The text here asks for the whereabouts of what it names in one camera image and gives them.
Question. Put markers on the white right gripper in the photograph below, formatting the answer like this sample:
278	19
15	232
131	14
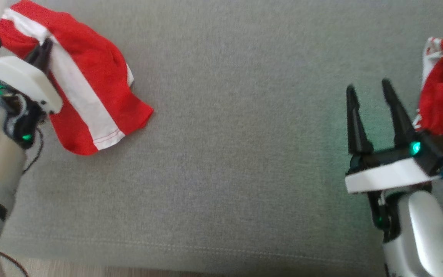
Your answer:
387	173

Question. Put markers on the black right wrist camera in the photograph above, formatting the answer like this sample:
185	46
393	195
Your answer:
442	152

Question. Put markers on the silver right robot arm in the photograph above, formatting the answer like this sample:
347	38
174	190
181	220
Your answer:
425	238

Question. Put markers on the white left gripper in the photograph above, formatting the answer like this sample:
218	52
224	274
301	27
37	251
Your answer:
17	79

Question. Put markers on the red shorts with white stripe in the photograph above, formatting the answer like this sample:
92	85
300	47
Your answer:
90	77

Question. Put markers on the grey sofa seat cushion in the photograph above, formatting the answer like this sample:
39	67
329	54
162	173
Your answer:
225	154

